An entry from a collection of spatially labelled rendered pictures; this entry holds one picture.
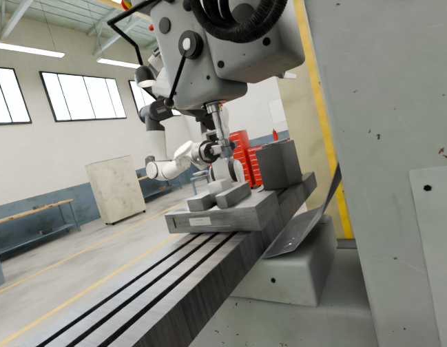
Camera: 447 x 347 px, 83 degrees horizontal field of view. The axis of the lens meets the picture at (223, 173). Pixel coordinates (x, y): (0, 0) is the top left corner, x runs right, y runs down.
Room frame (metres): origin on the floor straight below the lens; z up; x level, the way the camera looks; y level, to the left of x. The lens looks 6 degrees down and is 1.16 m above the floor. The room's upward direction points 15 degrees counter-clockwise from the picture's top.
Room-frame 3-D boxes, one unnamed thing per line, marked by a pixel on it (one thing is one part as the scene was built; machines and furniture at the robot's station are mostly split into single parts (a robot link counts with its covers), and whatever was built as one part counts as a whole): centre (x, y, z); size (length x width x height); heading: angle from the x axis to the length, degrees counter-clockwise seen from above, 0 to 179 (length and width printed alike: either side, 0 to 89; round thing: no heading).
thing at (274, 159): (1.18, -0.27, 1.02); 0.22 x 0.12 x 0.20; 147
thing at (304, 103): (2.36, -0.91, 1.15); 0.52 x 0.40 x 2.30; 56
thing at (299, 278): (0.85, -0.03, 0.78); 0.50 x 0.35 x 0.12; 56
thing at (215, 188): (0.78, 0.02, 1.03); 0.06 x 0.05 x 0.06; 146
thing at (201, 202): (0.81, 0.06, 1.01); 0.15 x 0.06 x 0.04; 146
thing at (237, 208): (0.80, 0.04, 0.98); 0.35 x 0.15 x 0.11; 56
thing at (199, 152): (0.93, 0.02, 1.16); 0.13 x 0.12 x 0.10; 121
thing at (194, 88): (0.84, -0.03, 1.47); 0.21 x 0.19 x 0.32; 146
